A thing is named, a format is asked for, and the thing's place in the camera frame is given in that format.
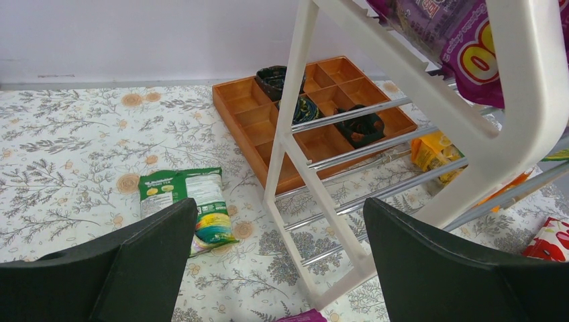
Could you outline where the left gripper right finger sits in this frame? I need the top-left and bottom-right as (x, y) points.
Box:
(363, 198), (568, 321)

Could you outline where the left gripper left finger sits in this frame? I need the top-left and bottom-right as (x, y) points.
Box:
(1, 198), (197, 321)

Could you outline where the purple candy bag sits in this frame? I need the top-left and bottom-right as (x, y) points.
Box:
(368, 1), (568, 109)

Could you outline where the green candy bag on table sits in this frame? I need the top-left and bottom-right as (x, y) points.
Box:
(138, 167), (238, 257)

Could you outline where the orange mango candy bag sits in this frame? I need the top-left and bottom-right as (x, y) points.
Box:
(276, 309), (327, 322)

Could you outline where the orange bag under shelf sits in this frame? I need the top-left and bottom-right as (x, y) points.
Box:
(411, 131), (464, 172)

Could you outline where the white metal shelf rack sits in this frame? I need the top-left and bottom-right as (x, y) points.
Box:
(263, 1), (568, 310)

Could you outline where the green yellow bag on shelf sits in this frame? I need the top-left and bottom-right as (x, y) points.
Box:
(541, 149), (569, 162)

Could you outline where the red white floral bag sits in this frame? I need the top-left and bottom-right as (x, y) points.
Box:
(522, 217), (568, 262)

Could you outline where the rolled dark orange sock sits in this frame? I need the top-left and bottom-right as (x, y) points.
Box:
(334, 113), (385, 148)

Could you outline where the orange wooden divider tray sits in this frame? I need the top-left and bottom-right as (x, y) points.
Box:
(211, 56), (419, 197)

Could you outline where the rolled green yellow sock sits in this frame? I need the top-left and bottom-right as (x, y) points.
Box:
(292, 96), (323, 125)

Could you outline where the rolled dark sock back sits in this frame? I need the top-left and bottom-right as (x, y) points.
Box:
(255, 65), (287, 101)

